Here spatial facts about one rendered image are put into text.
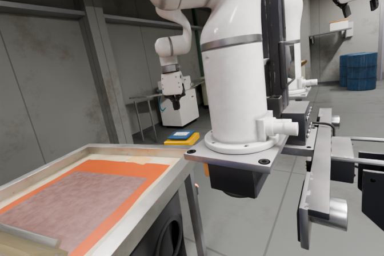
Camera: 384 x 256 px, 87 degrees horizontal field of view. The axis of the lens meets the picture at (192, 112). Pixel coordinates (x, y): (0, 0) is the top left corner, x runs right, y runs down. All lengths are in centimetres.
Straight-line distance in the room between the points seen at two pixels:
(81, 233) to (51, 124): 317
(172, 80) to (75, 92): 303
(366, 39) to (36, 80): 821
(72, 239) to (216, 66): 47
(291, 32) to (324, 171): 44
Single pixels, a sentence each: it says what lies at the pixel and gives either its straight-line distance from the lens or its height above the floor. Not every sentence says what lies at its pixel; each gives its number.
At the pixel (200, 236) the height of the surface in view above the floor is 40.
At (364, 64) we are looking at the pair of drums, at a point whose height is 66.
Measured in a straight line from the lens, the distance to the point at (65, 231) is 60.
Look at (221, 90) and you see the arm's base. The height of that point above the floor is 123.
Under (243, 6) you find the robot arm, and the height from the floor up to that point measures 134.
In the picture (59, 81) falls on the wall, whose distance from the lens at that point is 374.
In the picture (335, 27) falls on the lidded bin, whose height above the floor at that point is 171.
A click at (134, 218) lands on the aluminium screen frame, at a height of 99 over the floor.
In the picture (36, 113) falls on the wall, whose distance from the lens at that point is 361.
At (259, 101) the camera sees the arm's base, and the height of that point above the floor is 121.
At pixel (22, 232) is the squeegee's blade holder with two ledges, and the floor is 100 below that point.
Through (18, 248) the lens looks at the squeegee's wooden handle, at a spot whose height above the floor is 103.
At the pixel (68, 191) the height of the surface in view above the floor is 96.
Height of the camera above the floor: 127
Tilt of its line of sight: 13 degrees down
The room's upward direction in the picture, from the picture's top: 9 degrees counter-clockwise
